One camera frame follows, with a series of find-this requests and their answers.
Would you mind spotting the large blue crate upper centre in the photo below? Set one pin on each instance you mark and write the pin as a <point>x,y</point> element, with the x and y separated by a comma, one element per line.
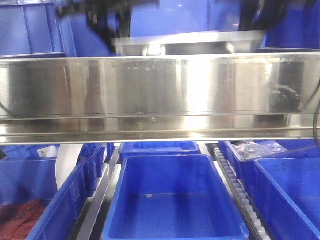
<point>170,17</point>

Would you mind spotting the white cylindrical post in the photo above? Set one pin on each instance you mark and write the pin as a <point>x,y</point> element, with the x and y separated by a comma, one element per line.
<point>67,158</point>

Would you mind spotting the blue bin with plastic bags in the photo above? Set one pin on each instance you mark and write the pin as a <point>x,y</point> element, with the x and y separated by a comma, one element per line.
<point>297,149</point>

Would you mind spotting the clear plastic parts bags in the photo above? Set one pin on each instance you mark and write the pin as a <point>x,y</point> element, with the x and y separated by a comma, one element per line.
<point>248,149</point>

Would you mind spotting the blue crate upper left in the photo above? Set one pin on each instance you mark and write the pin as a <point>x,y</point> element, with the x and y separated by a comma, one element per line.
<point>30,28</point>

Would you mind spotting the blue bin lower right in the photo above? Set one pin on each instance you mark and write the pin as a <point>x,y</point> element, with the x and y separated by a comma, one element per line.
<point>287,194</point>

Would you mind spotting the red mesh material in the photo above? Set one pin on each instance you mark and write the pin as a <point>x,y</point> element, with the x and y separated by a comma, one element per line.
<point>17,220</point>

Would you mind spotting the blue bin lower left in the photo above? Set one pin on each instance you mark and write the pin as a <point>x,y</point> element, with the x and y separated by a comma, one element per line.
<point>22,181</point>

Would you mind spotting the blue bin behind centre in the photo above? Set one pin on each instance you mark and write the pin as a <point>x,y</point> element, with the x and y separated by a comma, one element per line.
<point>160,148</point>

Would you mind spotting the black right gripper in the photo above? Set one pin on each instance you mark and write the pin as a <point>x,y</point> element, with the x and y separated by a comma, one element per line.
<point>263,15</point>

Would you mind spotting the white paper label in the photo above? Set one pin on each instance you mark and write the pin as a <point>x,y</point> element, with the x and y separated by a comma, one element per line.
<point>48,152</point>

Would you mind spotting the blue bin lower centre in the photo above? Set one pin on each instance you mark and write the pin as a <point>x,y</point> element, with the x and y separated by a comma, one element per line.
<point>172,197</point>

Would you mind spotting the small silver tray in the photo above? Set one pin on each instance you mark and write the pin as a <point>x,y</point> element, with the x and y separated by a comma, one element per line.
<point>193,43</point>

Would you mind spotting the grey metal divider rail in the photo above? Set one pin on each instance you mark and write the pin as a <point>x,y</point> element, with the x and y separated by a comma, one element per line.
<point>92,220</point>

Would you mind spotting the white roller track rail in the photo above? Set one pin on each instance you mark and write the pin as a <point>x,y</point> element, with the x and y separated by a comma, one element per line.
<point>257,231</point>

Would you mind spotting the stainless steel shelf front rail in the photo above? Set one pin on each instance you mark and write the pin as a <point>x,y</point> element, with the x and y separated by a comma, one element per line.
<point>150,98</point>

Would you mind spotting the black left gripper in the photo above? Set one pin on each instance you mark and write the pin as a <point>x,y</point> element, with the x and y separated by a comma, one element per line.
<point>97,12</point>

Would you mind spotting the blue crate upper right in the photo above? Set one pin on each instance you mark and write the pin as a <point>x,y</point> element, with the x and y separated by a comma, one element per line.
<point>300,28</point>

